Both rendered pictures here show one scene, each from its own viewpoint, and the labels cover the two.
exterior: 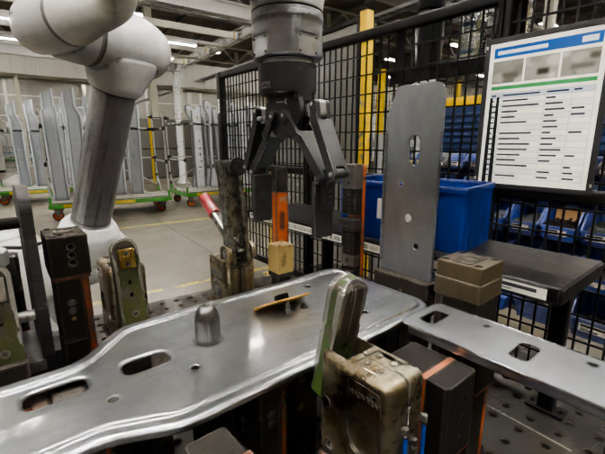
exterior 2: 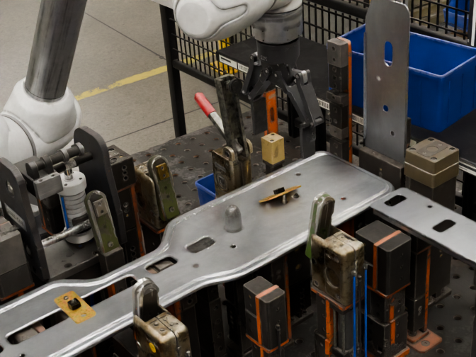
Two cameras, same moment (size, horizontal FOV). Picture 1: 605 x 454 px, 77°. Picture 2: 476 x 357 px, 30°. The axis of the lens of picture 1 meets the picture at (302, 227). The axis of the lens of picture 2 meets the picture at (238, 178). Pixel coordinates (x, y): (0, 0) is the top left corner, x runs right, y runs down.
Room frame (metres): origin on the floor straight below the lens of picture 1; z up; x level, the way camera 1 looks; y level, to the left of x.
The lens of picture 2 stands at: (-0.94, 0.03, 1.93)
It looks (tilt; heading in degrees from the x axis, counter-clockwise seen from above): 31 degrees down; 3
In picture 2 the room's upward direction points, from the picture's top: 5 degrees counter-clockwise
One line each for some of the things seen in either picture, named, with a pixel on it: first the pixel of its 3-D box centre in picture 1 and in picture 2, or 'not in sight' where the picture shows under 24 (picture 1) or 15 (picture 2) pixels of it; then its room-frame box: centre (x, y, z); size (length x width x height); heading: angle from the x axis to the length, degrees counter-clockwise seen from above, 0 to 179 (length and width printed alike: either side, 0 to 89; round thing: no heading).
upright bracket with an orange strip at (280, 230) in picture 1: (281, 295); (273, 176); (0.70, 0.04, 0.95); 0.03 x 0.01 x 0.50; 129
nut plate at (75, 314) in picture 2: not in sight; (74, 304); (0.22, 0.38, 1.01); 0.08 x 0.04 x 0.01; 39
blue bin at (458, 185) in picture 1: (411, 208); (402, 74); (0.87, -0.25, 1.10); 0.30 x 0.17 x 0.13; 47
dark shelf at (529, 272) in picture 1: (374, 233); (367, 93); (0.95, -0.19, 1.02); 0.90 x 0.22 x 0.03; 39
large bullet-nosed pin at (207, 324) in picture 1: (207, 327); (233, 219); (0.44, 0.12, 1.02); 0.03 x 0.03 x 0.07
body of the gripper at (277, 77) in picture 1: (287, 102); (278, 60); (0.52, 0.02, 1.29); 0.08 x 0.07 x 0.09; 39
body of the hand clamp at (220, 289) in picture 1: (234, 344); (236, 221); (0.65, 0.13, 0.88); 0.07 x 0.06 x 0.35; 39
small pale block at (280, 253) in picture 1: (281, 335); (276, 212); (0.67, 0.04, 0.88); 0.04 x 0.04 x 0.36; 39
